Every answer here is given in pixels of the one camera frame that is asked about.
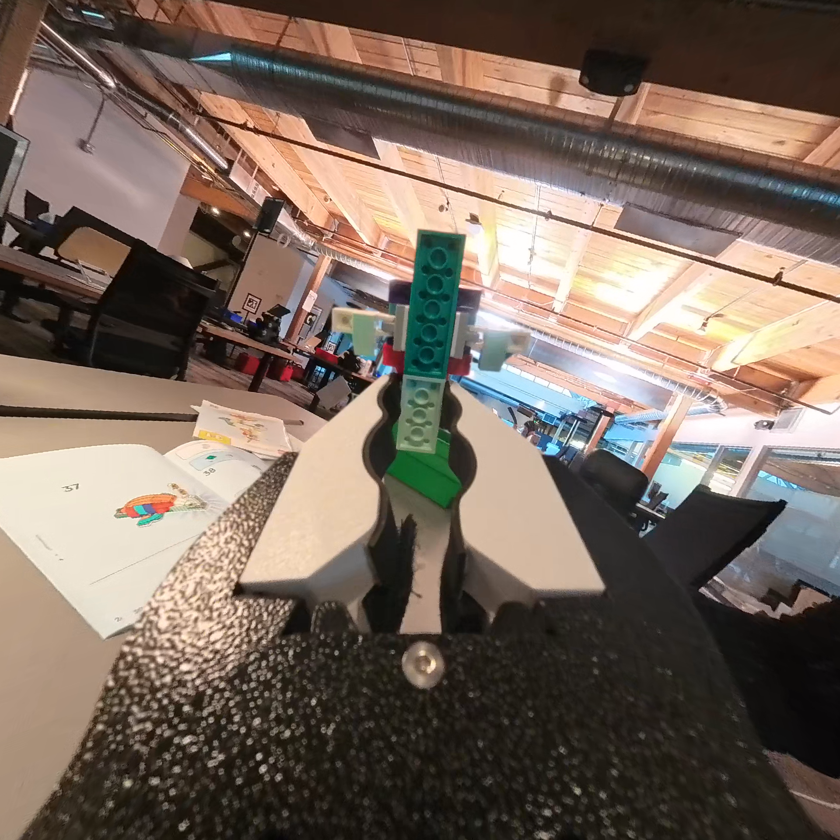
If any colourful lego model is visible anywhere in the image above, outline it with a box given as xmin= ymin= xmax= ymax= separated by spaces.
xmin=331 ymin=230 xmax=532 ymax=455

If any green plastic bin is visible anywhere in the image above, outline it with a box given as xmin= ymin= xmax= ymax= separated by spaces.
xmin=386 ymin=430 xmax=462 ymax=509

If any silver ventilation duct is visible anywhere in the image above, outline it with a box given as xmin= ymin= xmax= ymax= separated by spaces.
xmin=39 ymin=20 xmax=232 ymax=173

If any black spiral ventilation duct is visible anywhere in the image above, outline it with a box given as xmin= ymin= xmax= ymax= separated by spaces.
xmin=190 ymin=39 xmax=840 ymax=227

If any brown cardboard box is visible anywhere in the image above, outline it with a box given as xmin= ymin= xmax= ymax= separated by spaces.
xmin=758 ymin=577 xmax=840 ymax=619

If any wooden work table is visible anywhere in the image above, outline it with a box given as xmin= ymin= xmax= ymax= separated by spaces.
xmin=0 ymin=246 xmax=114 ymax=306

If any black ceiling mount box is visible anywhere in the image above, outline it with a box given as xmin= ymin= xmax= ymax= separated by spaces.
xmin=580 ymin=49 xmax=651 ymax=97

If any folded instruction leaflet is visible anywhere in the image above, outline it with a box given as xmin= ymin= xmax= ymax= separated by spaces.
xmin=192 ymin=399 xmax=307 ymax=460

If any wooden support post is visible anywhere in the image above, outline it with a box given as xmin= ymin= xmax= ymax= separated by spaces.
xmin=640 ymin=392 xmax=694 ymax=481

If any red storage bin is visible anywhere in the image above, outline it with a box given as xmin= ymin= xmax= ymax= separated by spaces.
xmin=235 ymin=353 xmax=298 ymax=383

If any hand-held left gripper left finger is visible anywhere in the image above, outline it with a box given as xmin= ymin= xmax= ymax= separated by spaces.
xmin=239 ymin=379 xmax=396 ymax=632

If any black mesh office chair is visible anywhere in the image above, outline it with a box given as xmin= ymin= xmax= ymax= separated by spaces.
xmin=85 ymin=239 xmax=221 ymax=383

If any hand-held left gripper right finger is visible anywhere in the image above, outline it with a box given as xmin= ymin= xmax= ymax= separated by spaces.
xmin=402 ymin=384 xmax=606 ymax=635

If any open lego instruction booklet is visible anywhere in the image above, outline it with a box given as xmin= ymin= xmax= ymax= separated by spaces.
xmin=0 ymin=445 xmax=293 ymax=641

